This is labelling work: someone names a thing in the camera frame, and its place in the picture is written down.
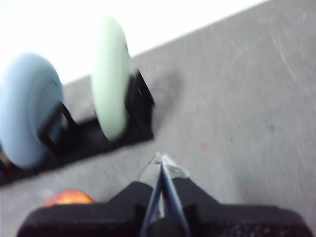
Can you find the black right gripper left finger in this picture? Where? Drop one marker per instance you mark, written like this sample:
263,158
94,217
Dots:
98,219

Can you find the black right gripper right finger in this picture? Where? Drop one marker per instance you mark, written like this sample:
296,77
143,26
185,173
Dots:
234,222

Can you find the red yellow apple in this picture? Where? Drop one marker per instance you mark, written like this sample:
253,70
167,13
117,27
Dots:
66,197

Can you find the black plate rack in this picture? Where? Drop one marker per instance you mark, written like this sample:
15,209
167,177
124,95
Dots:
86,138

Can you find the green plate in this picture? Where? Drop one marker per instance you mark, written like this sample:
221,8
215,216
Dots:
108,86

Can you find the blue plate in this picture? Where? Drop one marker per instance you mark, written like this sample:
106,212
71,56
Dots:
24,98

